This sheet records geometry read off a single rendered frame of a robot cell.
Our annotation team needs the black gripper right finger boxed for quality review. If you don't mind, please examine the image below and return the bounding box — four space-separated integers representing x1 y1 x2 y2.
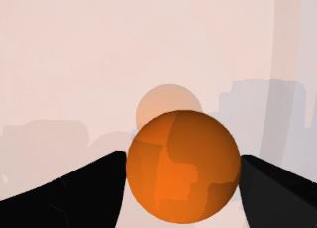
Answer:
238 154 317 228

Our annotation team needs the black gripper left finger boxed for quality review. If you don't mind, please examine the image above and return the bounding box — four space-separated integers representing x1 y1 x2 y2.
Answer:
0 150 127 228

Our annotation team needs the clear l-shaped low wall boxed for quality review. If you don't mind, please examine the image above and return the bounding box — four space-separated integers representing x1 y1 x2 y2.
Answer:
281 0 317 183

